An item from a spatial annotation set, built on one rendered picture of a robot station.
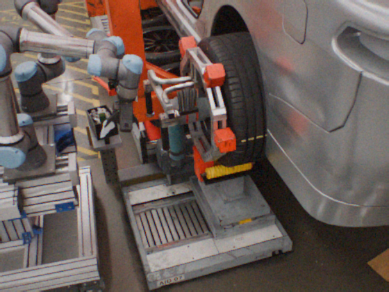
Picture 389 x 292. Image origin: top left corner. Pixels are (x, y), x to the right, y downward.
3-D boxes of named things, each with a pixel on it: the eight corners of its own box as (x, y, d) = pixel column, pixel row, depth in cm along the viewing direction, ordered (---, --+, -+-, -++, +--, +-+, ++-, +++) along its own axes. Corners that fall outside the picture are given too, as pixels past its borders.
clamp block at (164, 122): (181, 124, 212) (180, 114, 209) (162, 128, 210) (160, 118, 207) (178, 118, 216) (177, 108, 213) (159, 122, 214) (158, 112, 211)
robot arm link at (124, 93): (140, 90, 172) (118, 89, 169) (138, 101, 175) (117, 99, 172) (137, 80, 178) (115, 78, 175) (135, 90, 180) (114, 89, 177)
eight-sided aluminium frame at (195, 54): (226, 179, 229) (226, 80, 197) (214, 182, 228) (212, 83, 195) (194, 122, 271) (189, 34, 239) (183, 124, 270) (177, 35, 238)
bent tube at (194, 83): (208, 103, 211) (207, 82, 204) (167, 111, 207) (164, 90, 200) (196, 85, 224) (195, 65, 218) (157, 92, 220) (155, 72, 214)
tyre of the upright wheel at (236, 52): (228, 18, 252) (234, 127, 284) (187, 25, 247) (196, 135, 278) (284, 50, 196) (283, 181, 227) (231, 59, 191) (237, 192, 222)
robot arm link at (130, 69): (121, 51, 170) (144, 55, 171) (117, 77, 176) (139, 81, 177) (120, 60, 163) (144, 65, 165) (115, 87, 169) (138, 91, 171)
